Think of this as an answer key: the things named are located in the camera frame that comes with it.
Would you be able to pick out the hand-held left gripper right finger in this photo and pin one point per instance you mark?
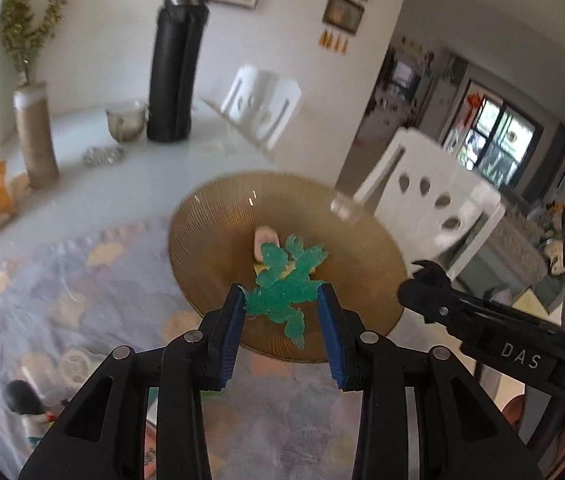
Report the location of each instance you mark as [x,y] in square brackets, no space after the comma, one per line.
[332,345]

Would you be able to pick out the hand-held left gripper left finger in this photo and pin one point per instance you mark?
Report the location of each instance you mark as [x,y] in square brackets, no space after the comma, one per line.
[232,340]

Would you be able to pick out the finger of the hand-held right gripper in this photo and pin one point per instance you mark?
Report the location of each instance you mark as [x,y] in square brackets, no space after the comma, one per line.
[422,305]
[430,272]

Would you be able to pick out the teal green toy frog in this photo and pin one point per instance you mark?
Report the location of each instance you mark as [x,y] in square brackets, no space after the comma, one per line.
[277,295]

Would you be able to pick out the amber ribbed glass bowl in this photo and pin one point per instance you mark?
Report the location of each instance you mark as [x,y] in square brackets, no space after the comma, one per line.
[212,260]

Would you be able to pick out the grey sofa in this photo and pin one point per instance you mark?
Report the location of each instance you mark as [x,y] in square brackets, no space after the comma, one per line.
[512,245]

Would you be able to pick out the yellow toy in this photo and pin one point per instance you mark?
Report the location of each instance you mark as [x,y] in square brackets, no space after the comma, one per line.
[290,269]

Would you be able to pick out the pink toy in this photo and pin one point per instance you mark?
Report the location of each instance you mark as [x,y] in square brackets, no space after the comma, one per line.
[266,237]

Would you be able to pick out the white plastic chair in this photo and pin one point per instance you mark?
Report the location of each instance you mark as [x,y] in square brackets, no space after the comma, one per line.
[397,155]
[262,90]

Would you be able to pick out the printed pastel blanket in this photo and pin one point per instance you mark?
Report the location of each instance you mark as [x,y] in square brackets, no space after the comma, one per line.
[87,285]

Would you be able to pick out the dark framed window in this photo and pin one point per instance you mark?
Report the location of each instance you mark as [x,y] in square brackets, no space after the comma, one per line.
[502,135]

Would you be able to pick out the black round toy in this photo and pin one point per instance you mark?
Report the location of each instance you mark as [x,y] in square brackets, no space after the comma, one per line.
[23,397]

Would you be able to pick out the clear glass dish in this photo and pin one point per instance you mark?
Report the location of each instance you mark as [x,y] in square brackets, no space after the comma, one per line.
[102,156]

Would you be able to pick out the silver metal cup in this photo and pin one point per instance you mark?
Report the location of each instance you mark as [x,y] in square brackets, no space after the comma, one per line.
[125,122]

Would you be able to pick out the black water bottle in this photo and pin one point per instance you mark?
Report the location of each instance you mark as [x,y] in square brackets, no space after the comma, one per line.
[172,85]

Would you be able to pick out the small framed picture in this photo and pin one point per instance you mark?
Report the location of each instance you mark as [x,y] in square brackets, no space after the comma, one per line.
[343,12]

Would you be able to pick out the beige cylindrical vase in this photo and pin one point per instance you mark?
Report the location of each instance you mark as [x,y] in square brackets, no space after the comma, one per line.
[37,145]

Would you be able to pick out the green plant branches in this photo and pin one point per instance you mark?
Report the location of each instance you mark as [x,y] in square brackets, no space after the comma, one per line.
[22,35]

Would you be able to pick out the orange wall ornaments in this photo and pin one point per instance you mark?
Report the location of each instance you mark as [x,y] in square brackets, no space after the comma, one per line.
[335,41]

